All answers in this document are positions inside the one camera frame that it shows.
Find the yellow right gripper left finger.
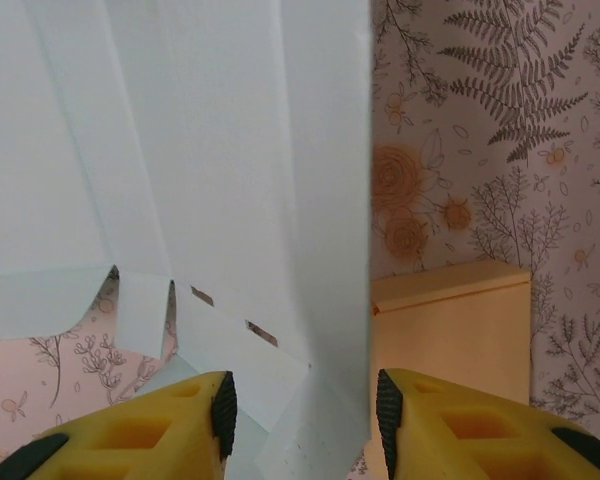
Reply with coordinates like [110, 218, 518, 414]
[0, 369, 239, 480]

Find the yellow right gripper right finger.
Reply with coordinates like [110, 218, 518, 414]
[376, 368, 600, 480]

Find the light blue cardboard box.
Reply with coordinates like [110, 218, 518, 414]
[0, 0, 374, 480]

